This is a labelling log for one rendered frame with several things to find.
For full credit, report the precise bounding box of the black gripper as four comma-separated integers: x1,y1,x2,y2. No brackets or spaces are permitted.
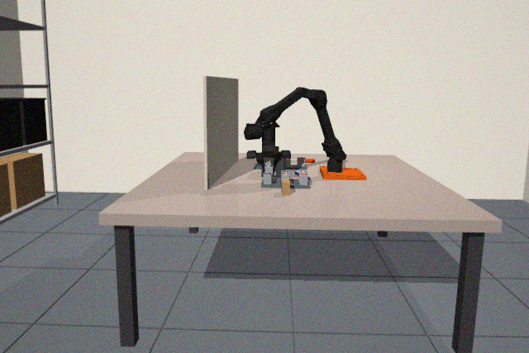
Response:
246,138,291,174

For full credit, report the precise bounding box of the white panel with black, red and blue stripes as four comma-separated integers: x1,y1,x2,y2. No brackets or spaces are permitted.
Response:
263,173,272,184

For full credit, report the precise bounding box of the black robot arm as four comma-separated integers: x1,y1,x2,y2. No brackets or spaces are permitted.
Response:
244,87,347,173

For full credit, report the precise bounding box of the grey tile with red and black stripes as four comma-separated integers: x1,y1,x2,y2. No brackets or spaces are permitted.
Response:
299,173,308,185

